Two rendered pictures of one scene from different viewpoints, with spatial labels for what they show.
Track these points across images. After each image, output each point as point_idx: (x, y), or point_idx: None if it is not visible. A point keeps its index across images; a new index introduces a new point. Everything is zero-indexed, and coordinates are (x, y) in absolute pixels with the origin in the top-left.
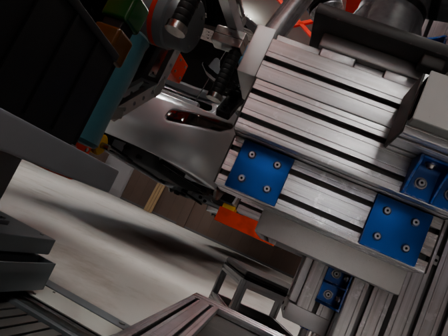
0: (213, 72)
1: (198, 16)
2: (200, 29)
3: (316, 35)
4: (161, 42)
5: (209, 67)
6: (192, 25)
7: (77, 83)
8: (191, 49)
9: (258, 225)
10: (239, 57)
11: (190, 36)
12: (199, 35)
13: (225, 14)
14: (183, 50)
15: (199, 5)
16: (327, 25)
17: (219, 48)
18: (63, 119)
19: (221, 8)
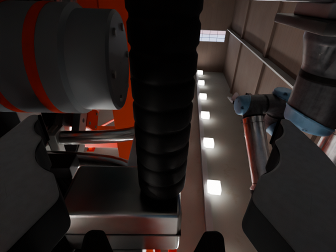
0: (48, 158)
1: (123, 84)
2: (116, 86)
3: (291, 14)
4: (77, 3)
5: (44, 142)
6: (121, 61)
7: None
8: (109, 40)
9: None
10: (185, 173)
11: (118, 48)
12: (114, 78)
13: (133, 160)
14: (114, 12)
15: (126, 91)
16: (290, 13)
17: (83, 203)
18: None
19: (132, 148)
